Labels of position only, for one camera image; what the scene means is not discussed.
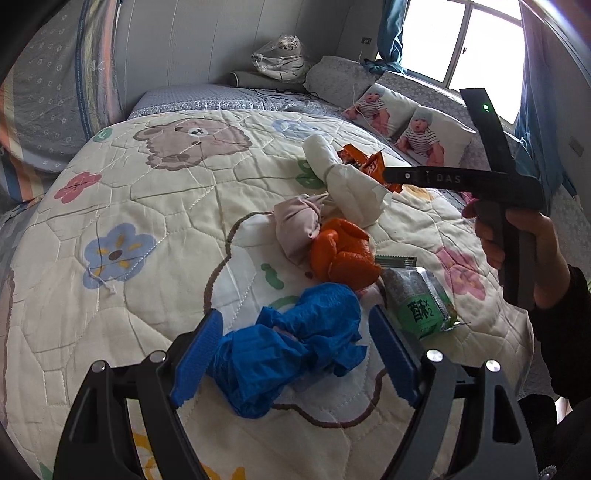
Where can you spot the orange mandarin peel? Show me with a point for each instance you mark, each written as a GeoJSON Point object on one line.
{"type": "Point", "coordinates": [341, 254]}

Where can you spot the cream cartoon quilted table cover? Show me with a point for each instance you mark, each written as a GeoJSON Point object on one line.
{"type": "Point", "coordinates": [154, 221]}

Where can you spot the white tissue bundle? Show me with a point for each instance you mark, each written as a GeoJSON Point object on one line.
{"type": "Point", "coordinates": [359, 197]}

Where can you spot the baby print pillow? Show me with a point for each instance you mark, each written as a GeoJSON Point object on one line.
{"type": "Point", "coordinates": [434, 138]}
{"type": "Point", "coordinates": [381, 110]}

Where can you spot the green snack packet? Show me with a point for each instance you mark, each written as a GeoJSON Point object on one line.
{"type": "Point", "coordinates": [416, 298]}

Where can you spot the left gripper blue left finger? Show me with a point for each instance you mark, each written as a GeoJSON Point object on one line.
{"type": "Point", "coordinates": [191, 361]}

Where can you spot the person's right hand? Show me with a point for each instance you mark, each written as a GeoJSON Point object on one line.
{"type": "Point", "coordinates": [552, 274]}

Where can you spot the striped patterned fabric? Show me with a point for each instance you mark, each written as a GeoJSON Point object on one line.
{"type": "Point", "coordinates": [59, 93]}

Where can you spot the black sleeve forearm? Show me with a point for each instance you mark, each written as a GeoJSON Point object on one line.
{"type": "Point", "coordinates": [563, 332]}

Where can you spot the right baby print pillow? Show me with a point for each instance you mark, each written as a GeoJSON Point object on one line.
{"type": "Point", "coordinates": [434, 138]}

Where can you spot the pinkish tied tissue bundle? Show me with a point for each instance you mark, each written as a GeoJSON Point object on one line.
{"type": "Point", "coordinates": [298, 223]}

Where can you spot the orange snack wrapper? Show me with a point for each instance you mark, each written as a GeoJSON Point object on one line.
{"type": "Point", "coordinates": [372, 165]}

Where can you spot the left baby print pillow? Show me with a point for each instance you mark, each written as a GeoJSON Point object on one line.
{"type": "Point", "coordinates": [381, 110]}

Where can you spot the blue curtain cloth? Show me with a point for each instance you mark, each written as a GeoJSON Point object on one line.
{"type": "Point", "coordinates": [390, 39]}

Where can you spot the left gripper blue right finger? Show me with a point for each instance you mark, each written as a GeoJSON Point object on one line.
{"type": "Point", "coordinates": [398, 357]}

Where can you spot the white tiger plush toy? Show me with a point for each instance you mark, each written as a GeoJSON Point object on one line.
{"type": "Point", "coordinates": [282, 60]}

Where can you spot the grey plain cushion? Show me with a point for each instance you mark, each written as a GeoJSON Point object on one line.
{"type": "Point", "coordinates": [338, 80]}

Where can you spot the window with frame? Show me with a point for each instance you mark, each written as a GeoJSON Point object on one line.
{"type": "Point", "coordinates": [466, 44]}

